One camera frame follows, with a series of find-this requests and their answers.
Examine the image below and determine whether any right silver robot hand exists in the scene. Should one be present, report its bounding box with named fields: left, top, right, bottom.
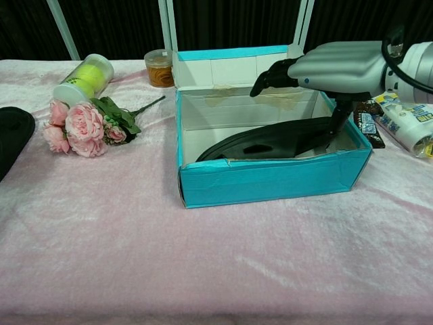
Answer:
left=250, top=41, right=389, bottom=137

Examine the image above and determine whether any black rubber slipper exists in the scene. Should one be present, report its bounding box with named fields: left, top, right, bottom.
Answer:
left=195, top=116, right=343, bottom=163
left=0, top=106, right=37, bottom=183

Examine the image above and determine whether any blue cardboard shoe box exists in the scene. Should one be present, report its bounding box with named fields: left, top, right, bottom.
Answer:
left=171, top=44, right=373, bottom=210

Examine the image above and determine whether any brown snack bag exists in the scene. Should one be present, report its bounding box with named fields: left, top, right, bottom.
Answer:
left=351, top=100, right=387, bottom=150

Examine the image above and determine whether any white plastic tissue pack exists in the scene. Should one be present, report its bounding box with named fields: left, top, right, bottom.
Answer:
left=371, top=93, right=433, bottom=159

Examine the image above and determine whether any black curtain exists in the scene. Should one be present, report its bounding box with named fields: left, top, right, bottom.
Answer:
left=0, top=0, right=433, bottom=61

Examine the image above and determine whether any clear jar of rubber bands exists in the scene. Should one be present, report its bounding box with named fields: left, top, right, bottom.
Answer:
left=143, top=49, right=175, bottom=89

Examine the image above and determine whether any pink plush tablecloth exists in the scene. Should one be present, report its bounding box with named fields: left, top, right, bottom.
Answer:
left=0, top=58, right=433, bottom=325

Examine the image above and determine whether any yellow tennis ball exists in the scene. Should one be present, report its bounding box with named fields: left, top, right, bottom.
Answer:
left=69, top=64, right=104, bottom=96

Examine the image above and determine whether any clear tennis ball tube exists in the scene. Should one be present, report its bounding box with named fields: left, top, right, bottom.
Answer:
left=52, top=53, right=115, bottom=106

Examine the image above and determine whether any pink artificial flower bouquet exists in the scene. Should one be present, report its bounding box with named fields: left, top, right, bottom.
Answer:
left=42, top=95, right=166, bottom=158

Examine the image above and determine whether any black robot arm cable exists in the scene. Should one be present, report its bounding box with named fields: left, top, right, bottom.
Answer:
left=381, top=23, right=433, bottom=95

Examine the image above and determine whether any white double frame post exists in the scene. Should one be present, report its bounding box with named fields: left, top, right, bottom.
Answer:
left=292, top=0, right=316, bottom=55
left=158, top=0, right=179, bottom=52

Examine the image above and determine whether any slanted white frame post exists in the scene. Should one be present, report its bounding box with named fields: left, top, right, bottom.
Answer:
left=45, top=0, right=81, bottom=61

